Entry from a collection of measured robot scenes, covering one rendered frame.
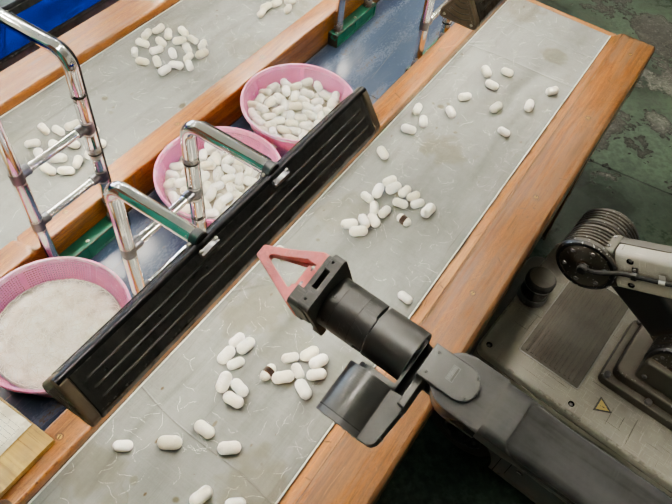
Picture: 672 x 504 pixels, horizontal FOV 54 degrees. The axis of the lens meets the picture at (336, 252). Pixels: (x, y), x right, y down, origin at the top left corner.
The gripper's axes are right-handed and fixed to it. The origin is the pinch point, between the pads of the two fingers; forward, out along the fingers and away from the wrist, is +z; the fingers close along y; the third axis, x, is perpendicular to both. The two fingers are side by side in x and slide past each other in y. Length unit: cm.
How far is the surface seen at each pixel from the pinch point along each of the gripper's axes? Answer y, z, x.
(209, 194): 52, 40, 12
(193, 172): 22.2, 27.5, 7.6
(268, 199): 14.0, 10.7, 8.6
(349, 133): 21.7, 10.9, 26.1
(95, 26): 57, 97, 31
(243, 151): 12.5, 17.6, 12.0
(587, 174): 172, -11, 125
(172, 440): 36.9, 8.3, -26.4
